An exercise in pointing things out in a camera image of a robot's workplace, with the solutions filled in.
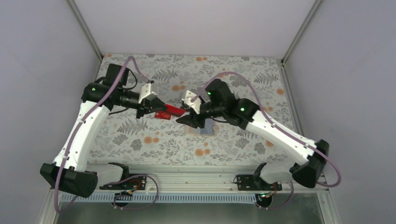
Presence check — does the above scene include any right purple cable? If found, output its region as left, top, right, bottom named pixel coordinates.
left=190, top=71, right=342, bottom=211

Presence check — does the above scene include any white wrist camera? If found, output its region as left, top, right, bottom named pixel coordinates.
left=181, top=90, right=203, bottom=114
left=138, top=81, right=158, bottom=104

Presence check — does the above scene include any aluminium mounting rail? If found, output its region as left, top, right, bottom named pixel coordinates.
left=95, top=169, right=328, bottom=194

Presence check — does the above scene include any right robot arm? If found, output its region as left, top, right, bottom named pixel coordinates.
left=176, top=78, right=329, bottom=189

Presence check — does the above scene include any floral patterned table mat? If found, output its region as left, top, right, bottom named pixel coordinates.
left=88, top=55, right=293, bottom=166

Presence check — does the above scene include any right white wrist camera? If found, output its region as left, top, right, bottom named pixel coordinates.
left=181, top=90, right=203, bottom=114

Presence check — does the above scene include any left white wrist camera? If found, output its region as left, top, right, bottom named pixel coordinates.
left=138, top=81, right=158, bottom=104

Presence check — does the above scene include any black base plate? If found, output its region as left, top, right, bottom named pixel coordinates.
left=99, top=176, right=147, bottom=190
left=233, top=175, right=283, bottom=191

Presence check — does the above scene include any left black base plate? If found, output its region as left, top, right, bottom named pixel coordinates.
left=99, top=176, right=147, bottom=190

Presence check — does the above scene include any red credit card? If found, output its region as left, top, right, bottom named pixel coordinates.
left=155, top=111, right=172, bottom=120
left=165, top=104, right=186, bottom=117

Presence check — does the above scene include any grey slotted cable duct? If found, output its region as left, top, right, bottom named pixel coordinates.
left=58, top=192, right=256, bottom=204

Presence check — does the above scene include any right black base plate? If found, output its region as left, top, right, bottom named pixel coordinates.
left=233, top=175, right=283, bottom=191

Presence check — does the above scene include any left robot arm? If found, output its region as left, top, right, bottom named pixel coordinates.
left=40, top=63, right=167, bottom=198

